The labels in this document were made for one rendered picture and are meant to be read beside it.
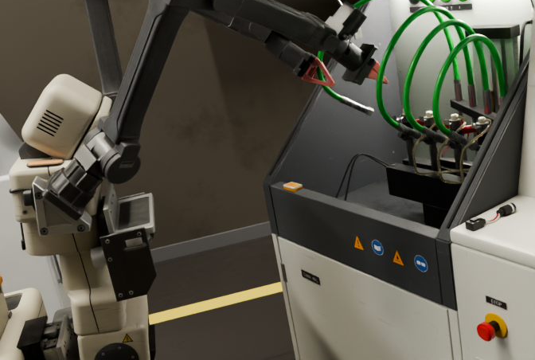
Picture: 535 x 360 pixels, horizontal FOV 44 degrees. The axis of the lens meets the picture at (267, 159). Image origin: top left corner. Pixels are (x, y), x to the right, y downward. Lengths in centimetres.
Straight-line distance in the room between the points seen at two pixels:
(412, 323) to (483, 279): 29
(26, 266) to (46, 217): 178
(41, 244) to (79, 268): 10
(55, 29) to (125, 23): 36
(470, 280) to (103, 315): 82
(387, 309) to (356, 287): 11
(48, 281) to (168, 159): 104
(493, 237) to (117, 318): 85
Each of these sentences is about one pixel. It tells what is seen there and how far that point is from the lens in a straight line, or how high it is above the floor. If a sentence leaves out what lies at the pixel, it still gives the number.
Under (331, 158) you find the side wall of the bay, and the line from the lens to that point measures 201.
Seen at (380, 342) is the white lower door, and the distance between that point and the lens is 174.
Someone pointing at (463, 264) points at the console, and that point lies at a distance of 140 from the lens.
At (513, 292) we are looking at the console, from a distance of 134.
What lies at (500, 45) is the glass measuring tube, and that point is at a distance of 184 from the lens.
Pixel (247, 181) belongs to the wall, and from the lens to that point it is 388.
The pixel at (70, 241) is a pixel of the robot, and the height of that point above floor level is 103.
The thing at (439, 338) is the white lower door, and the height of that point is 70.
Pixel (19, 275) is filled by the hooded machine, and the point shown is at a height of 43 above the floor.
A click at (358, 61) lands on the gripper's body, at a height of 129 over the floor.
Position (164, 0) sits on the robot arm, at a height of 152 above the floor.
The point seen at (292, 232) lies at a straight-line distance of 187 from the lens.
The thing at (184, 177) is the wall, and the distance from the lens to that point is 383.
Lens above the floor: 156
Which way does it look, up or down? 16 degrees down
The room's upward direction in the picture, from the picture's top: 11 degrees counter-clockwise
